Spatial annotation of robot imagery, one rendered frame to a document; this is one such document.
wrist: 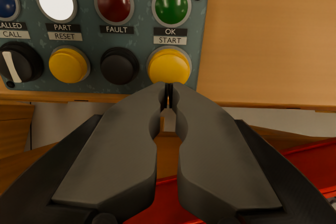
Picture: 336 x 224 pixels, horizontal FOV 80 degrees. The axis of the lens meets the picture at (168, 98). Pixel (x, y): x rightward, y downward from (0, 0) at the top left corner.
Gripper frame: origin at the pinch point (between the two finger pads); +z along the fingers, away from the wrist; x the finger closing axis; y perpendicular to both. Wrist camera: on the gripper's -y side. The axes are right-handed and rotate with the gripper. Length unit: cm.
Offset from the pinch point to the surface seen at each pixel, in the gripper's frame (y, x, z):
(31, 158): 42, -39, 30
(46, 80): 1.5, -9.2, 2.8
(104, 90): 2.2, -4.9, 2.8
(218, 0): -3.9, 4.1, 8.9
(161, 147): 13.9, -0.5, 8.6
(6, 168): 37, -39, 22
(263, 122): 60, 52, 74
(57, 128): 65, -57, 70
